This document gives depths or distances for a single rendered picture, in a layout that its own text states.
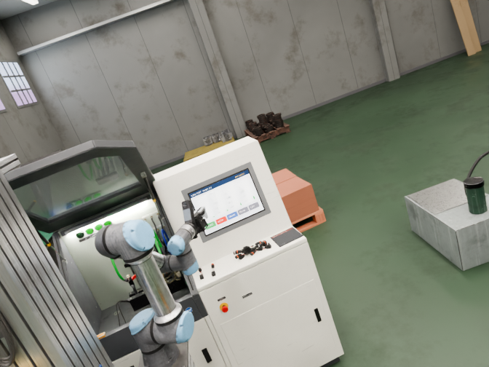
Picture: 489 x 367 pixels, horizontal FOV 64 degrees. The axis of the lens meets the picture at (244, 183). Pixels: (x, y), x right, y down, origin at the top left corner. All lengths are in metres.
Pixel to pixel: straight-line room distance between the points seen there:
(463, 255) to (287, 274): 1.56
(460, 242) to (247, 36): 8.01
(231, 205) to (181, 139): 7.96
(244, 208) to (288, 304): 0.64
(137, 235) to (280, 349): 1.50
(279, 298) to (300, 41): 8.74
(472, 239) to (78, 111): 9.05
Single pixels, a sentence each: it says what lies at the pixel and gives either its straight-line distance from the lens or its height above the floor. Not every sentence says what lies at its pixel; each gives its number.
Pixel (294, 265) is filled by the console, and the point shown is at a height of 0.84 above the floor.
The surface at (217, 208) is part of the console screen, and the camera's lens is 2.44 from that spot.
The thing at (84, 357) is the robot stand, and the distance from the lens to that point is 1.52.
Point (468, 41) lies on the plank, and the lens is 11.98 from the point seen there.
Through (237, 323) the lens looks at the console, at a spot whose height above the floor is 0.65.
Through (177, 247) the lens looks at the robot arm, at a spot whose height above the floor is 1.44.
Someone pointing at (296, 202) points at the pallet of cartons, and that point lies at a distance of 4.41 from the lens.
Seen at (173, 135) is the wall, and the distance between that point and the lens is 10.33.
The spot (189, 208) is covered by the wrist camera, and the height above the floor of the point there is 1.52.
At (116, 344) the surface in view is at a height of 0.88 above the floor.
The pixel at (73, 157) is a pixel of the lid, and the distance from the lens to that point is 1.79.
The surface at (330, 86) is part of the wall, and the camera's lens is 10.89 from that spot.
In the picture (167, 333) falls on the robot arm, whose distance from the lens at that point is 1.64.
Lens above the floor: 2.11
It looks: 18 degrees down
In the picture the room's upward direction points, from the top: 20 degrees counter-clockwise
